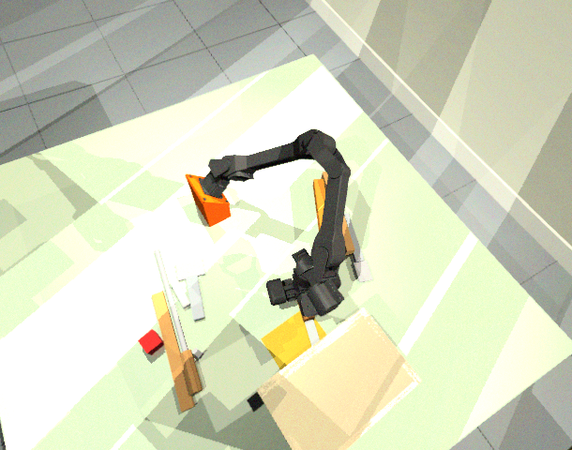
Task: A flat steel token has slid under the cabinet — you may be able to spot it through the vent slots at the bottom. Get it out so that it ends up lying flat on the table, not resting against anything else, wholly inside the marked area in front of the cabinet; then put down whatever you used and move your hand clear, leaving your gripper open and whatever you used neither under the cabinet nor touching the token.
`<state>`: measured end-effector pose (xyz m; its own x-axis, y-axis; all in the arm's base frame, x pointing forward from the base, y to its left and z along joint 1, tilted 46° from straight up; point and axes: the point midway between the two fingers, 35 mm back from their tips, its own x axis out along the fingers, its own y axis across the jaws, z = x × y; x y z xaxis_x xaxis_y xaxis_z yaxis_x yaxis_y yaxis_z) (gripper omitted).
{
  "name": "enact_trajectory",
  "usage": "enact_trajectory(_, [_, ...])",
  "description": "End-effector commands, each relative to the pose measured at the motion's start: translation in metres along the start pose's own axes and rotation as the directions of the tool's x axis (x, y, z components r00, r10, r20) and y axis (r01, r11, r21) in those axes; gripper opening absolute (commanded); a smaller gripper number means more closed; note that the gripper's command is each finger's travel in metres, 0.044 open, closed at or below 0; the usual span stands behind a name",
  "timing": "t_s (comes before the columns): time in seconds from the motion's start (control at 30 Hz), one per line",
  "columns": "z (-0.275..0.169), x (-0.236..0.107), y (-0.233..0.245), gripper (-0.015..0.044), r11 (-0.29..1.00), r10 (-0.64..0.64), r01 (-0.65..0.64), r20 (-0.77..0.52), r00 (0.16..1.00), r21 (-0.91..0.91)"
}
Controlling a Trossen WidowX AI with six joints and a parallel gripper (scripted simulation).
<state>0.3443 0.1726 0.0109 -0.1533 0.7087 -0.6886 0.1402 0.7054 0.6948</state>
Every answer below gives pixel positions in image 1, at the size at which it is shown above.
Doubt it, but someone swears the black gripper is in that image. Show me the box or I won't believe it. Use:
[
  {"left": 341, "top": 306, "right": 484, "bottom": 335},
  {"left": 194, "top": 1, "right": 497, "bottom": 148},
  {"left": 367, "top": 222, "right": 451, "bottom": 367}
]
[{"left": 266, "top": 273, "right": 341, "bottom": 306}]

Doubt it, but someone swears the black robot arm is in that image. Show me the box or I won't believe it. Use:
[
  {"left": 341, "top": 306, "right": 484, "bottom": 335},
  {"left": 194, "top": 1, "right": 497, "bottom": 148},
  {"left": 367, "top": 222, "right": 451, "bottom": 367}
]
[{"left": 199, "top": 128, "right": 351, "bottom": 317}]

